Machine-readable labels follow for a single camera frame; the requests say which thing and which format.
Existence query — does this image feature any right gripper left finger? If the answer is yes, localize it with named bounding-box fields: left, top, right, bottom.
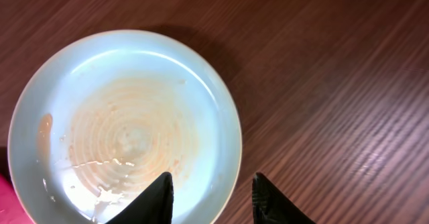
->
left=106, top=172, right=174, bottom=224

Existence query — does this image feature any white plate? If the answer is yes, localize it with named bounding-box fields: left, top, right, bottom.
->
left=7, top=30, right=242, bottom=223

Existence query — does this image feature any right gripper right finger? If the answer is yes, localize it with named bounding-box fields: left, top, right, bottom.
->
left=251, top=172, right=315, bottom=224

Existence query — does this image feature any red plastic tray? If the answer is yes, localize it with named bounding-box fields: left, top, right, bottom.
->
left=0, top=176, right=34, bottom=224

